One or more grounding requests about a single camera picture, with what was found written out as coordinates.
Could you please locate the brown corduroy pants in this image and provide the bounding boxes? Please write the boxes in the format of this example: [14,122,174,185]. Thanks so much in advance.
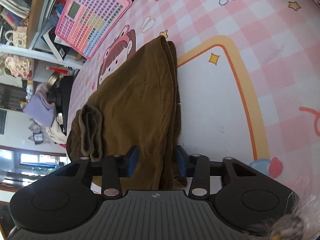
[66,36,187,191]

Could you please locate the cream white garment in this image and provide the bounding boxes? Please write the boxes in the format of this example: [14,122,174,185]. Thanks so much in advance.
[46,120,67,145]

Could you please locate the lavender folded cloth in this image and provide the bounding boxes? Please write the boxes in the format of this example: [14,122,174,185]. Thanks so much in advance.
[23,94,56,127]

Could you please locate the black keyboard case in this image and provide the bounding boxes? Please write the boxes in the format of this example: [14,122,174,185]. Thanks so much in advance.
[58,76,74,133]

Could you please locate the brass bowl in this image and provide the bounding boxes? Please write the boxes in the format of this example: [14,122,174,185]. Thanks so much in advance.
[47,72,63,88]

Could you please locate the pink checkered table mat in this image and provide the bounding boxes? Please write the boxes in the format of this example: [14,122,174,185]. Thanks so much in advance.
[68,0,319,194]

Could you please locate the pink keyboard learning tablet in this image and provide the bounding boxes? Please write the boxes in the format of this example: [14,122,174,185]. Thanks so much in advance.
[55,0,132,59]

